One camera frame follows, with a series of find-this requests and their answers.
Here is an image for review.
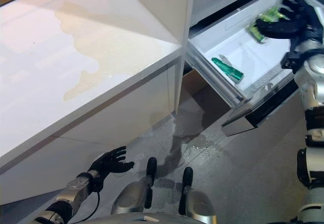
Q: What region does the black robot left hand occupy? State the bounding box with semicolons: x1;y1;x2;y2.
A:
88;146;135;182

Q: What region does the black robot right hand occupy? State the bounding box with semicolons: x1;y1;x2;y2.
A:
255;0;323;45

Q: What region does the white fridge drawer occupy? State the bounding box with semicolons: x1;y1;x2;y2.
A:
186;0;304;138

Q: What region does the silver robot left leg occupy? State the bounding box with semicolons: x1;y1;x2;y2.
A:
111;157;157;214

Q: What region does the silver robot leg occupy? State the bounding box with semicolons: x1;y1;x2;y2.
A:
111;157;157;214
177;167;217;224

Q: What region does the glossy grey counter cabinet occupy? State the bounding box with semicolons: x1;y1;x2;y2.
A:
0;62;183;204

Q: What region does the grey robot torso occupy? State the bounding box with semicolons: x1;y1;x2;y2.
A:
83;208;211;224

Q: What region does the spilled liquid on floor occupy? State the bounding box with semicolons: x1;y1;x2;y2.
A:
151;114;213;183

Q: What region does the silver robot right leg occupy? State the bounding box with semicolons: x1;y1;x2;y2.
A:
177;167;217;224

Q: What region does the white tall side panel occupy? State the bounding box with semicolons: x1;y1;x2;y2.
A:
121;0;195;116

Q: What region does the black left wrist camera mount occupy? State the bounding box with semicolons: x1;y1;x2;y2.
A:
87;173;102;192

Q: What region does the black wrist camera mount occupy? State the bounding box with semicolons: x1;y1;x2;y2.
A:
280;52;308;70
87;173;102;192

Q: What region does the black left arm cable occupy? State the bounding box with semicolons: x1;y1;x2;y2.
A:
83;190;102;211

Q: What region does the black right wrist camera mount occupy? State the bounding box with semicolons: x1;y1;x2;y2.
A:
280;52;308;70

